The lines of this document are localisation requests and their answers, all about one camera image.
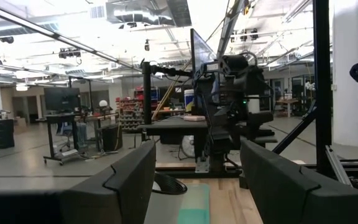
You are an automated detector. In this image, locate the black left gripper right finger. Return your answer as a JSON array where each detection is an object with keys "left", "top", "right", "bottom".
[{"left": 240, "top": 139, "right": 358, "bottom": 224}]

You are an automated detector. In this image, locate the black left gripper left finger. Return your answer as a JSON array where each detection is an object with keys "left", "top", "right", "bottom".
[{"left": 0, "top": 139, "right": 157, "bottom": 224}]

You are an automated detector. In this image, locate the clear round cup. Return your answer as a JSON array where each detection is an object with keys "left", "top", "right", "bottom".
[{"left": 152, "top": 172, "right": 188, "bottom": 196}]

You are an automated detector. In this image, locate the green translucent plastic tray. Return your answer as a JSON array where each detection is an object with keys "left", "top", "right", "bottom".
[{"left": 177, "top": 182, "right": 211, "bottom": 224}]

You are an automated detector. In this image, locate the red parts shelf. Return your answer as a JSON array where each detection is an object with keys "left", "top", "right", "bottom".
[{"left": 116, "top": 96, "right": 144, "bottom": 131}]

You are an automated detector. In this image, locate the black rolling desk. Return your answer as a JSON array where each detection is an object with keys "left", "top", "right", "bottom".
[{"left": 43, "top": 112, "right": 121, "bottom": 166}]

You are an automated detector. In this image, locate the small wooden table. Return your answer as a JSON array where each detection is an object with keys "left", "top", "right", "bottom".
[{"left": 275, "top": 98, "right": 300, "bottom": 118}]

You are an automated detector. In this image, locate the round floor fan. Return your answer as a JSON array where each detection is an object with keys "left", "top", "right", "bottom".
[{"left": 180, "top": 135, "right": 196, "bottom": 159}]

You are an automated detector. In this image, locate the black desk with pole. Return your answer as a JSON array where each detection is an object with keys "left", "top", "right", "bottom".
[{"left": 137, "top": 116, "right": 209, "bottom": 153}]

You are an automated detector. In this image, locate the dark background monitor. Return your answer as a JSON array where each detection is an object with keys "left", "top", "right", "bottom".
[{"left": 44, "top": 86, "right": 81, "bottom": 113}]

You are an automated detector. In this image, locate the black monitor pole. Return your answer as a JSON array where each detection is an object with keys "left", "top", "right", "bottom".
[{"left": 140, "top": 61, "right": 195, "bottom": 125}]

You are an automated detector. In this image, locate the pale pink box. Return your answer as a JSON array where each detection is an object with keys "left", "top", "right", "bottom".
[{"left": 183, "top": 114, "right": 206, "bottom": 122}]

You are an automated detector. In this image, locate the black cabinet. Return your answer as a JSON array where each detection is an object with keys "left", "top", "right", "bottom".
[{"left": 0, "top": 118, "right": 15, "bottom": 149}]

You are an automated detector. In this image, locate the white canister with blue label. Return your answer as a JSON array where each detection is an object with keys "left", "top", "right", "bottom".
[{"left": 184, "top": 89, "right": 195, "bottom": 113}]

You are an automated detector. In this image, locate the flat computer monitor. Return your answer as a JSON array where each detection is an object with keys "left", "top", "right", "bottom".
[{"left": 190, "top": 27, "right": 217, "bottom": 74}]

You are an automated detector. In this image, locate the silver aluminium rail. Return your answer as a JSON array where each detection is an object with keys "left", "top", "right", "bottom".
[{"left": 324, "top": 144, "right": 354, "bottom": 187}]

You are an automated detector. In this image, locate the black metal table frame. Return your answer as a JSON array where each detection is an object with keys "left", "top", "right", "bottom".
[{"left": 155, "top": 0, "right": 358, "bottom": 192}]

